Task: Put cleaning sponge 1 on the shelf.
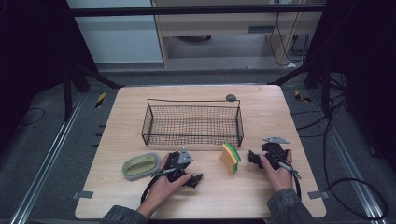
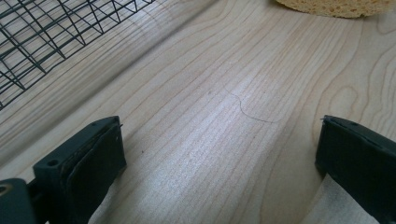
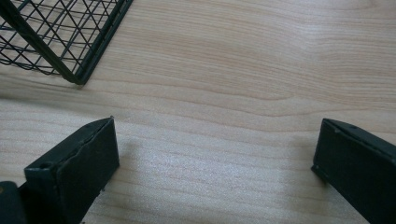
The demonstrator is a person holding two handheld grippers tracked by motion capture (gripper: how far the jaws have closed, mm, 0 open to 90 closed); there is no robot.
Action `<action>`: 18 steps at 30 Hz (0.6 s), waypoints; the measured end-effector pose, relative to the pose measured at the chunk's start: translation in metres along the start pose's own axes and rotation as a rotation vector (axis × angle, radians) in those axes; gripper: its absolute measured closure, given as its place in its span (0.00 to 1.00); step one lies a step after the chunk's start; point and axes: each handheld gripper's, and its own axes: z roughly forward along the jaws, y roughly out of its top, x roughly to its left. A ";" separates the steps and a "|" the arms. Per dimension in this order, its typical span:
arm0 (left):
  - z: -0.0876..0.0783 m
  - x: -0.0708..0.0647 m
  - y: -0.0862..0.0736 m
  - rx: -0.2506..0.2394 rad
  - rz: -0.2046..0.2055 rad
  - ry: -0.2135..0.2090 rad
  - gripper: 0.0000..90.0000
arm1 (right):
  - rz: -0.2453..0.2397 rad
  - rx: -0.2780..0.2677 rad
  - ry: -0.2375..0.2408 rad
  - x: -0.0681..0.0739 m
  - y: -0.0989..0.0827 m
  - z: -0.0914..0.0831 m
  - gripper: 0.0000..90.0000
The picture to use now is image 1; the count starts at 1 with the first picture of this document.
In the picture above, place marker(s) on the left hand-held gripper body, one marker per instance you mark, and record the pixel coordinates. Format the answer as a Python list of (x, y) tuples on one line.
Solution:
[(174, 165)]

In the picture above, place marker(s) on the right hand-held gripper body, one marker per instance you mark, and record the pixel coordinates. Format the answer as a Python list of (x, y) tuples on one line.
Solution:
[(274, 152)]

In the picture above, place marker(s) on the green and yellow sponge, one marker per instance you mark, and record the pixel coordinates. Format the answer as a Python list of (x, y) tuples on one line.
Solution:
[(229, 160)]

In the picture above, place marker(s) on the green soap dish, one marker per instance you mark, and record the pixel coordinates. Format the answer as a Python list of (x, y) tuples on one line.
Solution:
[(140, 166)]

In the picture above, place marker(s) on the person's right hand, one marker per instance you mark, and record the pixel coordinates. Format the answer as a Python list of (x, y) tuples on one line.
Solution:
[(280, 180)]

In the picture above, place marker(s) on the person's left hand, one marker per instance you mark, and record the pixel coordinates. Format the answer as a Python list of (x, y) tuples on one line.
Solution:
[(162, 189)]

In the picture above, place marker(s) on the yellow black tape strip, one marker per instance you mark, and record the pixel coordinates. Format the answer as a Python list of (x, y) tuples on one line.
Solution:
[(301, 97), (100, 99)]

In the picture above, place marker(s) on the grey round table grommet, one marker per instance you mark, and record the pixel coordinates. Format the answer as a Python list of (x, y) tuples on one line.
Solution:
[(231, 97)]

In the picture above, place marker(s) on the black metal stand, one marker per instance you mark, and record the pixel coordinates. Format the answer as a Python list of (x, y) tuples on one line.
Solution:
[(325, 87), (67, 93)]

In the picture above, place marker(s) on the dark curtain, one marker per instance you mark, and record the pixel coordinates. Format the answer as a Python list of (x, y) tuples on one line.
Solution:
[(28, 62), (367, 77)]

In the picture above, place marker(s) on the light wooden desk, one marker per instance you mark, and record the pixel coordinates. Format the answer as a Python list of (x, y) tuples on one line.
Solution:
[(218, 23)]

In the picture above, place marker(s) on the white cabinet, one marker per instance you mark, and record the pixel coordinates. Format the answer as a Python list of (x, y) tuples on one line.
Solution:
[(118, 37)]

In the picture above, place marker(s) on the black horizontal bar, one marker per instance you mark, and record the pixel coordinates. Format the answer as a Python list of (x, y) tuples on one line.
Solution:
[(186, 10)]

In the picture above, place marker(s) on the grey table bracket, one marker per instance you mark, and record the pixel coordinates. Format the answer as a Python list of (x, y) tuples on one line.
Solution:
[(318, 194), (82, 194)]

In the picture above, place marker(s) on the metal floor rail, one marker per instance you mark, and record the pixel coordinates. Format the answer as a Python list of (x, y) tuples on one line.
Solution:
[(46, 161), (351, 165)]

